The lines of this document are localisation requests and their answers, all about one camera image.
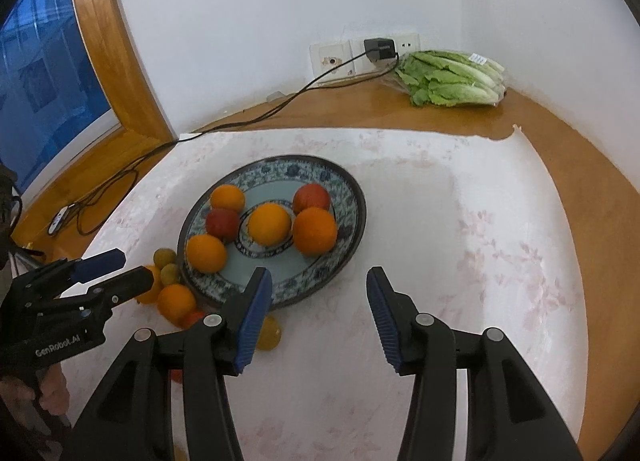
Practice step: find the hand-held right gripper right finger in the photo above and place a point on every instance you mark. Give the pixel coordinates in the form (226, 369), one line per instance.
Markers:
(385, 321)

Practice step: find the blue window pane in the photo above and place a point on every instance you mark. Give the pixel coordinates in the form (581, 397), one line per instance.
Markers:
(50, 66)

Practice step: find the small white device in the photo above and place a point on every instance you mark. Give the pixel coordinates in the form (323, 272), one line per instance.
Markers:
(60, 220)

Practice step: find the white wall socket brown mark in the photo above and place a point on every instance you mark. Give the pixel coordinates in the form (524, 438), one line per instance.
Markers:
(320, 51)

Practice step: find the red apple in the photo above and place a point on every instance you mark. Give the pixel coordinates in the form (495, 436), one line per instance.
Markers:
(311, 197)
(176, 375)
(192, 318)
(222, 224)

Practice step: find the large yellow orange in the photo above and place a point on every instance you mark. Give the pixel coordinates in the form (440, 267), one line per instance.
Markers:
(270, 224)

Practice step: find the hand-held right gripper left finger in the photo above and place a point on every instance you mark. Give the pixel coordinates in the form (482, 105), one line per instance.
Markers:
(255, 321)

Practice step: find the person's left hand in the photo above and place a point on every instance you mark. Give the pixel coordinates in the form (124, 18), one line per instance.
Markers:
(52, 386)

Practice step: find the white floral tablecloth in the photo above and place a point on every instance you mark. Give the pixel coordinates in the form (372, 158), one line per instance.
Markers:
(450, 241)

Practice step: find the bagged romaine lettuce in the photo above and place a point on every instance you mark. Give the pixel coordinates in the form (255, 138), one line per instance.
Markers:
(450, 78)

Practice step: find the large deep orange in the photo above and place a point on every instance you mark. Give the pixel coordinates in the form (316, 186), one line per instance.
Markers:
(315, 231)

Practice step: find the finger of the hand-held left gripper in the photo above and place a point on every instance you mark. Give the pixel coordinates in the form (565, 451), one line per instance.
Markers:
(100, 261)
(127, 282)

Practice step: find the small yellow-green fruit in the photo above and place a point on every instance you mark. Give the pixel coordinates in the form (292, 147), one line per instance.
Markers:
(164, 257)
(270, 333)
(170, 274)

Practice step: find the black power adapter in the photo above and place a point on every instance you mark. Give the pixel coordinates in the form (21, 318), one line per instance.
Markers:
(378, 48)

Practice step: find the white wall socket panel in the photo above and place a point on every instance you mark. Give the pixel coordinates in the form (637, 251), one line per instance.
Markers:
(407, 46)

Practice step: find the blue patterned ceramic plate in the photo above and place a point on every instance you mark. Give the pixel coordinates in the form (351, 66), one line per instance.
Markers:
(300, 266)

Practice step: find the small grey block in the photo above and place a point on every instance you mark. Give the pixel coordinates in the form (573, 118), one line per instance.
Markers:
(275, 96)

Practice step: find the wooden window frame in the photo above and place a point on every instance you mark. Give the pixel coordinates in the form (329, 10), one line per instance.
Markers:
(100, 41)

